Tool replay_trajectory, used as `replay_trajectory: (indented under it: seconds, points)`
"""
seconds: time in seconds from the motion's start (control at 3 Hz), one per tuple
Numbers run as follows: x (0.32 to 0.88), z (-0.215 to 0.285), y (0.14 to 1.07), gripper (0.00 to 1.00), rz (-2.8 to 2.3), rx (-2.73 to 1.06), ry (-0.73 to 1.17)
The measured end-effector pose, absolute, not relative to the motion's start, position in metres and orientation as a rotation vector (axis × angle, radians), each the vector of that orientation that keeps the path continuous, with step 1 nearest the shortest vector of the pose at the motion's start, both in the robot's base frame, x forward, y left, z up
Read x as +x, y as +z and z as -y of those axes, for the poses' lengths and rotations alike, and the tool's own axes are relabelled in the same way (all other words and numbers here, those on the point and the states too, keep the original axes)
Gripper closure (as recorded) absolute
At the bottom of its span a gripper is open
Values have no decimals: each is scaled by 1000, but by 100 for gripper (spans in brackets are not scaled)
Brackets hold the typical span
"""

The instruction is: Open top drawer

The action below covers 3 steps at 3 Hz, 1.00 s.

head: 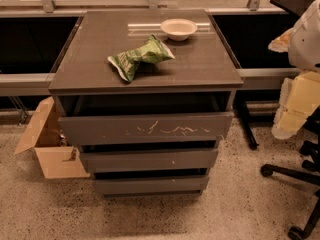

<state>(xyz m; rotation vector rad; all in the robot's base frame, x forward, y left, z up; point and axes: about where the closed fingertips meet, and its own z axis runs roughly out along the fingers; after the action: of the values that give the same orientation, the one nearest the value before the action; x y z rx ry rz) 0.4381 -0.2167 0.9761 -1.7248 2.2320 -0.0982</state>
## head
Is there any grey middle drawer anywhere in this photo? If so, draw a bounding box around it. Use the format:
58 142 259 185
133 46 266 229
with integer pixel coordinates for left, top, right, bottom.
80 149 218 173

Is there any black office chair base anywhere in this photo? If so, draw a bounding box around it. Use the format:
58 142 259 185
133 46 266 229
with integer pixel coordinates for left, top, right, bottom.
260 109 320 240

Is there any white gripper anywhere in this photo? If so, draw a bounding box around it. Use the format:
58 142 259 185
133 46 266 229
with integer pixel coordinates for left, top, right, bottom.
271 72 320 140

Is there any grey drawer cabinet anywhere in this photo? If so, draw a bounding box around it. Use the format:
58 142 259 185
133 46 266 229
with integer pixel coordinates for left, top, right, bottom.
49 10 242 182

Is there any open cardboard box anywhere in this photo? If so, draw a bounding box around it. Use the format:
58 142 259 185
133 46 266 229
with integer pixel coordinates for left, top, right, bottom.
15 97 90 179

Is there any grey bottom drawer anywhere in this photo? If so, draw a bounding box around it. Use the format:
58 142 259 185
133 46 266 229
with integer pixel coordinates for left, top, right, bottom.
93 176 209 195

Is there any grey top drawer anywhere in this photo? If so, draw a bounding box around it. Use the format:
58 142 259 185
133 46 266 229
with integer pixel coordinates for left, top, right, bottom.
58 112 233 145

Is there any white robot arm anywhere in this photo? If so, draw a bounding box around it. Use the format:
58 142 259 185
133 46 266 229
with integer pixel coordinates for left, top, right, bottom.
268 0 320 140

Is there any white paper bowl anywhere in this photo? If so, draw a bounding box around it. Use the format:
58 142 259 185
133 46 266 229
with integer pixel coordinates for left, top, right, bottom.
160 19 197 41

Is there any green chip bag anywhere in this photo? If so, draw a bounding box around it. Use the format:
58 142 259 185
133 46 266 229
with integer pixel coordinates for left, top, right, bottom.
107 35 175 83

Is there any grey drawer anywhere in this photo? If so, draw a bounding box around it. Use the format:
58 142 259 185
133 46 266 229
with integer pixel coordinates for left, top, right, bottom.
58 112 233 145
93 176 209 195
80 149 218 173

